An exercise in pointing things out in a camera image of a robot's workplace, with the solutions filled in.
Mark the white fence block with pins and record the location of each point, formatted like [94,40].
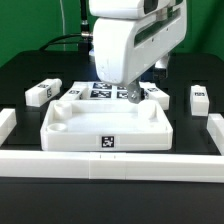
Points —
[215,127]
[7,123]

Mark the white desk top tray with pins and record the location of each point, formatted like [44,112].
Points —
[105,125]

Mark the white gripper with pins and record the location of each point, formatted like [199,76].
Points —
[129,38]

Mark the white right fence block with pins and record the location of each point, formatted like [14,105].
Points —
[215,127]

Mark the white left fence block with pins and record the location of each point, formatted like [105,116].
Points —
[7,123]

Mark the marker tag sheet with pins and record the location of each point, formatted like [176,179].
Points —
[99,90]

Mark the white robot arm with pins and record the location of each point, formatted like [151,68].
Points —
[130,36]

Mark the white front fence bar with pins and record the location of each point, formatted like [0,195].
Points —
[118,166]

